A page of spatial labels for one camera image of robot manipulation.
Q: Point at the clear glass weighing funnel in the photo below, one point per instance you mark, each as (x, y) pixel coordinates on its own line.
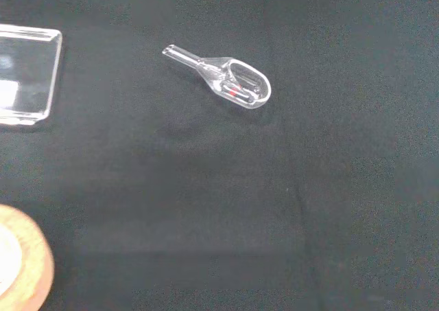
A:
(219, 71)

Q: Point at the clear acrylic funnel stand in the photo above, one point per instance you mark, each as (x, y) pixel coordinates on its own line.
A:
(27, 74)

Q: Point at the black bench cloth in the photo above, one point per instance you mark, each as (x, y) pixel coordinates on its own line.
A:
(219, 194)

